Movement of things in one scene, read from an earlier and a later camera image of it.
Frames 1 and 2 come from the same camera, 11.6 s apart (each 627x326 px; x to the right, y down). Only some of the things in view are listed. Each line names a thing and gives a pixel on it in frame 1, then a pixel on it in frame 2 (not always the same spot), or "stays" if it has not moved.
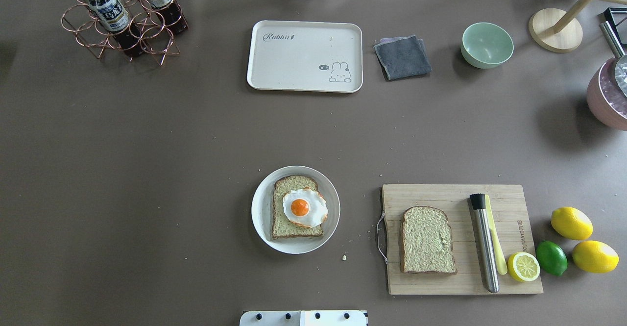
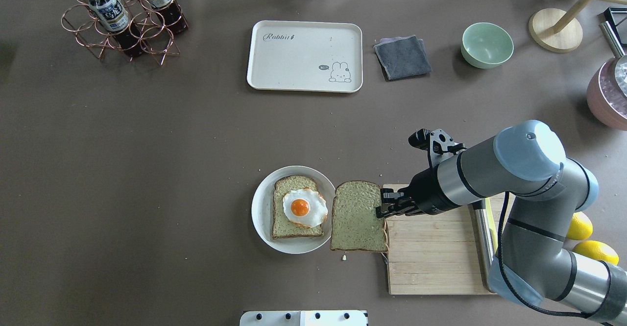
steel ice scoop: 620,69 stays
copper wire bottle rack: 113,14 stays
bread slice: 427,244 → 355,225
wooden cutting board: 514,226 stays
